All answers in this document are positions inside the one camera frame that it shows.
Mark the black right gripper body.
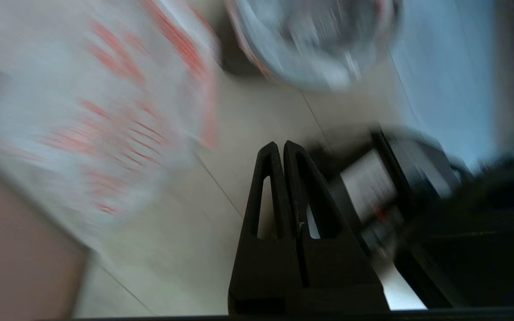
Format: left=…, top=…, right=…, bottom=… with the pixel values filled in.
left=328, top=129, right=458, bottom=250

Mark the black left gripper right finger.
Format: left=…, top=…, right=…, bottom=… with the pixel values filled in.
left=284, top=140, right=389, bottom=313

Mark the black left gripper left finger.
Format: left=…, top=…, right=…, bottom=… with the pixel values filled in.
left=228, top=142, right=302, bottom=313

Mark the used white red plastic bag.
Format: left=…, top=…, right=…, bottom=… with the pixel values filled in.
left=226, top=0, right=402, bottom=92

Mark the white red-print plastic bag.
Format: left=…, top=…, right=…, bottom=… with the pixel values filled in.
left=0, top=0, right=222, bottom=250

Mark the black round trash bin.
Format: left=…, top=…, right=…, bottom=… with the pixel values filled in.
left=217, top=18, right=266, bottom=78

